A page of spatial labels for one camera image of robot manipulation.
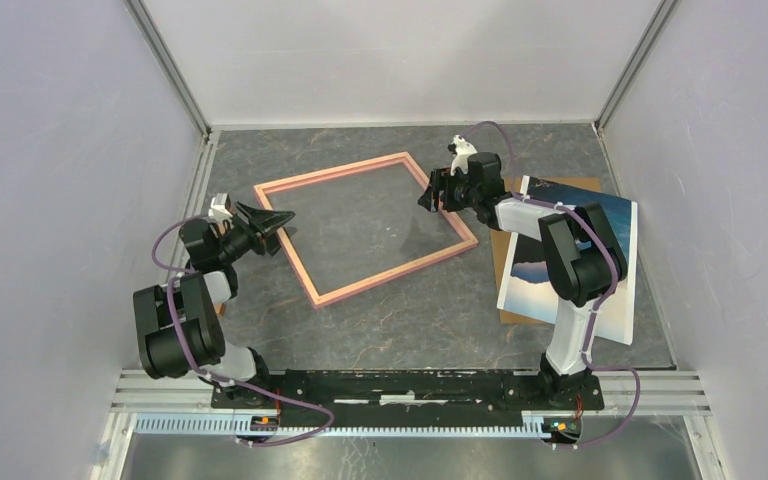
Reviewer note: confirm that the aluminium rail frame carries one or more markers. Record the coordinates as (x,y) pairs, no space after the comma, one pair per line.
(139,400)

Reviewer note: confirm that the brown cardboard backing board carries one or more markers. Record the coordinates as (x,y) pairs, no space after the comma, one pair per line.
(500,243)

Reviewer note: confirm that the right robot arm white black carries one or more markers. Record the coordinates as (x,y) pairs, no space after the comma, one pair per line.
(584,261)

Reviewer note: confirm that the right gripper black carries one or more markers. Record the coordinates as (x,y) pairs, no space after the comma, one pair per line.
(440,180)

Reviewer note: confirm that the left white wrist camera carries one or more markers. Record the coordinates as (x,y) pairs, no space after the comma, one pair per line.
(220,208)

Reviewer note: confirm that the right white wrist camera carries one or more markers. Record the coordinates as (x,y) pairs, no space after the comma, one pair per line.
(461,150)

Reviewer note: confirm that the white slotted cable duct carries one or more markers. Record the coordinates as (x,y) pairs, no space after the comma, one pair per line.
(260,426)

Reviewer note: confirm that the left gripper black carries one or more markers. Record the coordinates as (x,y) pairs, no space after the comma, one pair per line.
(259,223)

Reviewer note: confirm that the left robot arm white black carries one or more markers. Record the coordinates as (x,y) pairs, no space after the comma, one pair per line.
(177,324)

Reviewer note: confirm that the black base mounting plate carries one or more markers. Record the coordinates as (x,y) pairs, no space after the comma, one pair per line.
(414,398)

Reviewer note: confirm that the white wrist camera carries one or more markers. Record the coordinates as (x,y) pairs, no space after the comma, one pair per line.
(220,208)
(461,150)

